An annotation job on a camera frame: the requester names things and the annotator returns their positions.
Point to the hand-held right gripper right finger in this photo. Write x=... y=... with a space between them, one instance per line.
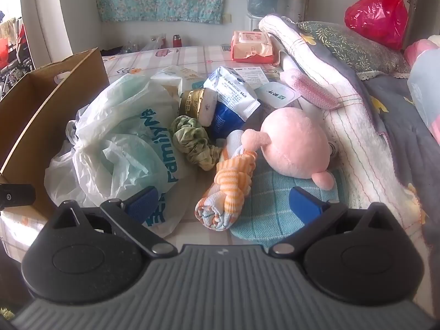
x=307 y=205

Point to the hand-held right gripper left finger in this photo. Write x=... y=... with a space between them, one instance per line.
x=141 y=203

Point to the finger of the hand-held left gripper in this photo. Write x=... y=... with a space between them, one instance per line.
x=17 y=196

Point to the teal checked towel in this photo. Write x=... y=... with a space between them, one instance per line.
x=271 y=196

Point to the pink plush toy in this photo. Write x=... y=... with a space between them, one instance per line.
x=292 y=141

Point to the orange striped towel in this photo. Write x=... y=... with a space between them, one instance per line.
x=228 y=182

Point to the brown cardboard box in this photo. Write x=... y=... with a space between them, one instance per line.
x=41 y=110

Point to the white yogurt cup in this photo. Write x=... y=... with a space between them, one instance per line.
x=276 y=95

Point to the dark blue packet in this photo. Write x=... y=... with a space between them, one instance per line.
x=223 y=120

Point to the pink dotted pad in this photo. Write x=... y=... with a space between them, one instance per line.
x=309 y=87

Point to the white printed tissue packet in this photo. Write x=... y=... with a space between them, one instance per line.
x=175 y=77

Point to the white plastic bag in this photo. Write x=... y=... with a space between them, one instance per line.
x=113 y=127

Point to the green scrunchie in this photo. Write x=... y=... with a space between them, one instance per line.
x=190 y=137

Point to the white fluffy blanket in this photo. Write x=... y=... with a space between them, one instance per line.
x=350 y=120

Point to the grey patterned quilt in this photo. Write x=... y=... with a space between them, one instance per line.
x=395 y=117

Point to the wheelchair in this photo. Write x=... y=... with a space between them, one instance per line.
x=20 y=62

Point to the white printed card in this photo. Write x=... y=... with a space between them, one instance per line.
x=254 y=75

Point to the printed bed sheet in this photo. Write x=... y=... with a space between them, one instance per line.
x=213 y=56

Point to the green floral pillow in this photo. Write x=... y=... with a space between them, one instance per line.
x=347 y=46

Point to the translucent plastic bag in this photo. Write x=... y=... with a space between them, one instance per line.
x=426 y=89

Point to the red thermos bottle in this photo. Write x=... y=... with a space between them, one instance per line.
x=176 y=41

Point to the pink wet wipes pack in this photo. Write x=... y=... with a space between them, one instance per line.
x=252 y=44

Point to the white water dispenser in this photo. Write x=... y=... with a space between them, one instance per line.
x=254 y=23

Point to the pink cloth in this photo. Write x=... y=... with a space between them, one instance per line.
x=421 y=50

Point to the red plastic bag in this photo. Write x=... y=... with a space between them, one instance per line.
x=374 y=13

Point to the wall socket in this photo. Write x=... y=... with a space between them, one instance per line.
x=227 y=19

